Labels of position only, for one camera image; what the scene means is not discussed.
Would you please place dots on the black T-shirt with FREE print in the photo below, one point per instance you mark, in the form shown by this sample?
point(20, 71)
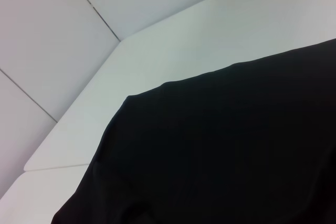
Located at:
point(210, 142)

